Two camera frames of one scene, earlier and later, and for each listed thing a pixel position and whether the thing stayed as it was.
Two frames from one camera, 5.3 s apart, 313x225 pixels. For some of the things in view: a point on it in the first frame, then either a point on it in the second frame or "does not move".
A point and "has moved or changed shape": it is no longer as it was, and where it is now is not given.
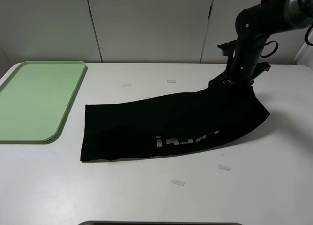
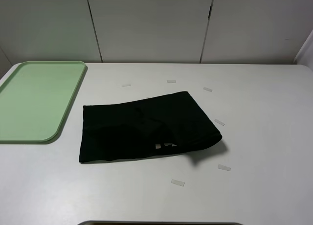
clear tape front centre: x=177 y=182 does not move
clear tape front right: x=222 y=167 does not move
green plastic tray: x=35 y=98 does not move
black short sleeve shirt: x=169 y=124 has moved or changed shape
